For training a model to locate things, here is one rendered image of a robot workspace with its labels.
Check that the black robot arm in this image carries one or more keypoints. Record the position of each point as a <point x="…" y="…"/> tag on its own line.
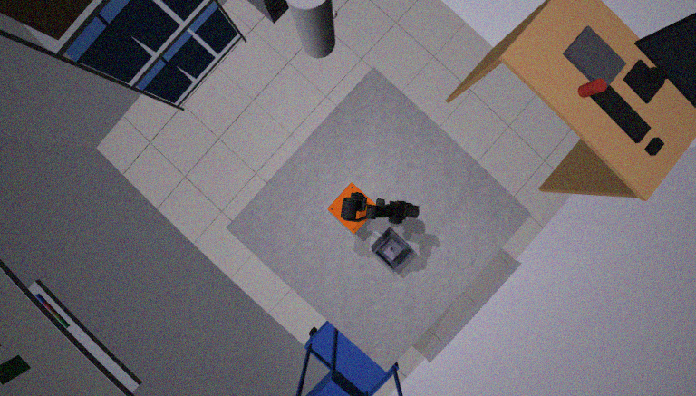
<point x="396" y="212"/>

